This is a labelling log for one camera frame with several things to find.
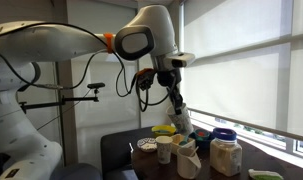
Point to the green white packet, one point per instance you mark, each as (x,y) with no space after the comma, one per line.
(264,175)

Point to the plastic jar blue lid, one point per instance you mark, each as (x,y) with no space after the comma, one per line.
(225,152)

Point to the blue bowl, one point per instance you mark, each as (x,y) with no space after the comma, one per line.
(202,138)

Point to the white paper cup standing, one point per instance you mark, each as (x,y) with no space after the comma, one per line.
(164,149)

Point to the purple patterned paper plate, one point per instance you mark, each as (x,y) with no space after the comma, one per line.
(147,144)

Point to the wooden stirrer stick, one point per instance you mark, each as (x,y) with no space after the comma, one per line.
(194,151)

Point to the wooden box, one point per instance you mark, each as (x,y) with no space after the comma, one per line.
(181,141)

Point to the cream plastic pitcher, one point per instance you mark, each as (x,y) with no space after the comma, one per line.
(188,167)

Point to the yellow bowl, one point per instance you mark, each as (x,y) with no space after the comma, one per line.
(163,130)

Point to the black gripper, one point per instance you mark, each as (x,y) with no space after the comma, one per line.
(170,79)

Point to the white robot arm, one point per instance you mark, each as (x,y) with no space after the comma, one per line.
(23,45)

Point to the patterned paper cup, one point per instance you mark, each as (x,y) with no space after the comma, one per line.
(181,121)

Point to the black camera on stand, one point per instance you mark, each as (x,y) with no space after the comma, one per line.
(95,85)

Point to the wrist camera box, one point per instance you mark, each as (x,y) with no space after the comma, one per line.
(179,60)

